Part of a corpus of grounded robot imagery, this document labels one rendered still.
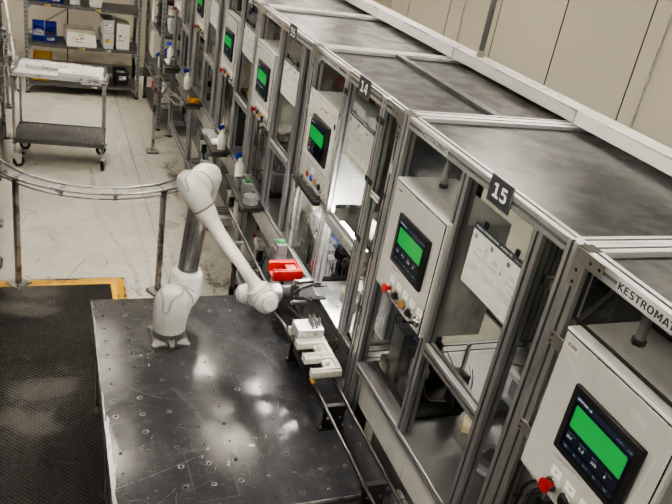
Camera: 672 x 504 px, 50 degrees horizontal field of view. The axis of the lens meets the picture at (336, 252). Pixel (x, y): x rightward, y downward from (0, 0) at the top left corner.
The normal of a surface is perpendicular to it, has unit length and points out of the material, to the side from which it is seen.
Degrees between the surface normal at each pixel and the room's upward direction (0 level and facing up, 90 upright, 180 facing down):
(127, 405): 0
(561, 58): 90
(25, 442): 0
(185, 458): 0
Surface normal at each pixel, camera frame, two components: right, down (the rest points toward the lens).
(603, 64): -0.93, 0.01
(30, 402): 0.16, -0.88
